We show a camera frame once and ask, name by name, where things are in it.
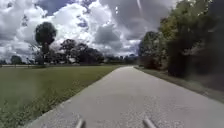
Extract distant row of trees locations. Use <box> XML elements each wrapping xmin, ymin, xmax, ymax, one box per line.
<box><xmin>0</xmin><ymin>38</ymin><xmax>139</xmax><ymax>66</ymax></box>

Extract grey concrete path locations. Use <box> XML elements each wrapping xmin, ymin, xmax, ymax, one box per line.
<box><xmin>19</xmin><ymin>65</ymin><xmax>224</xmax><ymax>128</ymax></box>

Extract robot's own part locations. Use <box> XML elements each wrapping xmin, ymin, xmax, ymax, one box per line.
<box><xmin>75</xmin><ymin>118</ymin><xmax>86</xmax><ymax>128</ymax></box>
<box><xmin>142</xmin><ymin>117</ymin><xmax>157</xmax><ymax>128</ymax></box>

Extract tall dark tree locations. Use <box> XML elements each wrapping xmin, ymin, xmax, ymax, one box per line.
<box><xmin>33</xmin><ymin>21</ymin><xmax>58</xmax><ymax>66</ymax></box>

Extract grass verge strip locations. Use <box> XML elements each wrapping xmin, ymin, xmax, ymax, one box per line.
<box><xmin>133</xmin><ymin>65</ymin><xmax>224</xmax><ymax>104</ymax></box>

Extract dense trees and bushes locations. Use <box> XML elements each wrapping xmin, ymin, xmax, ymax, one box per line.
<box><xmin>137</xmin><ymin>0</ymin><xmax>224</xmax><ymax>91</ymax></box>

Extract green grass field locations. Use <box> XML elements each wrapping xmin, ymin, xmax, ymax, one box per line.
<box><xmin>0</xmin><ymin>64</ymin><xmax>123</xmax><ymax>128</ymax></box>

